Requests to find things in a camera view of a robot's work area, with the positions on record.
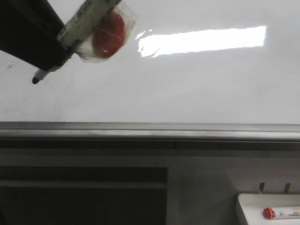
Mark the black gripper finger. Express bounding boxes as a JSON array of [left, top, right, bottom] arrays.
[[0, 0, 68, 71]]

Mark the black white marker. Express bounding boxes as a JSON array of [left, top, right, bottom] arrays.
[[32, 0, 120, 84]]

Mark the red disc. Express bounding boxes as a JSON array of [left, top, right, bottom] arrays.
[[75, 1, 138, 63]]

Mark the grey aluminium whiteboard ledge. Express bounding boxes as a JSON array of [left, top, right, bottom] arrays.
[[0, 121, 300, 142]]

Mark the white whiteboard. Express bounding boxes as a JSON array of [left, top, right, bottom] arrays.
[[0, 0, 300, 124]]

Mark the white marker tray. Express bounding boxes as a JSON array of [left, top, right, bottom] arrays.
[[236, 193, 300, 225]]

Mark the red capped marker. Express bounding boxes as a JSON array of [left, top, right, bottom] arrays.
[[262, 206, 300, 220]]

